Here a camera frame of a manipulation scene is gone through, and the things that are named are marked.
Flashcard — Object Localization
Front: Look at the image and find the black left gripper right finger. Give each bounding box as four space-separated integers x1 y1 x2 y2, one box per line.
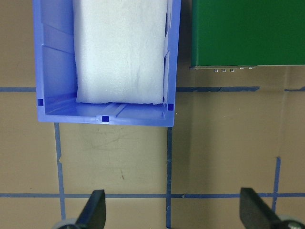
239 187 282 229

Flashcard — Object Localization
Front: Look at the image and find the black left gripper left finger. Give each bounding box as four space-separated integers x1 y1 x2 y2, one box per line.
75 189 106 229

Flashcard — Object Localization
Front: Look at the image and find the white foam pad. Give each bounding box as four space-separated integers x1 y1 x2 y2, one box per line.
72 0 167 104

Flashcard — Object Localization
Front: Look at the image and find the green conveyor belt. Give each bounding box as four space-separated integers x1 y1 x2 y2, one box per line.
191 0 305 69

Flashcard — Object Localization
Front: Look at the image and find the blue plastic bin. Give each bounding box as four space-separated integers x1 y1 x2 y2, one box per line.
33 0 181 127

